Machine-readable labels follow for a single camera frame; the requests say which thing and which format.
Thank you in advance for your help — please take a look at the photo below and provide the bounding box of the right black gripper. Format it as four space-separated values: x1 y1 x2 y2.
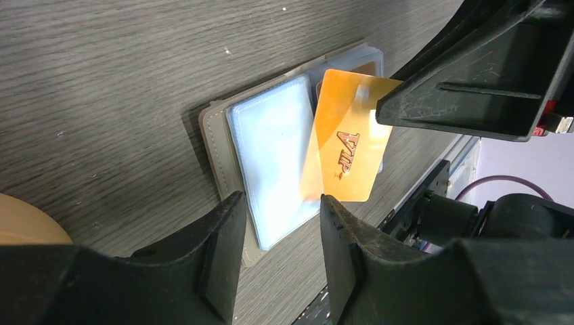
376 1 573 251

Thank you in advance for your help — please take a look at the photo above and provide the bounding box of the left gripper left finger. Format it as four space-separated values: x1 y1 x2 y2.
1 191 247 324

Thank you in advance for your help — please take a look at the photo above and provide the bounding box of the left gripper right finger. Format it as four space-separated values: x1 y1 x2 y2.
320 195 573 324

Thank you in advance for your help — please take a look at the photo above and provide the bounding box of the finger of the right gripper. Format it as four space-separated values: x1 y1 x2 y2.
392 1 544 82

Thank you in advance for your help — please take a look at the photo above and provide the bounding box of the gold credit card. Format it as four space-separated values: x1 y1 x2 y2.
315 61 378 98
299 69 401 202

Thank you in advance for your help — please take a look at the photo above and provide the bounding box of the grey card holder wallet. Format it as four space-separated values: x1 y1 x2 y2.
198 41 384 267

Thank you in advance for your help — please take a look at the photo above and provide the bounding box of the orange oval tray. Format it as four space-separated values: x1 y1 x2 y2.
1 194 73 245

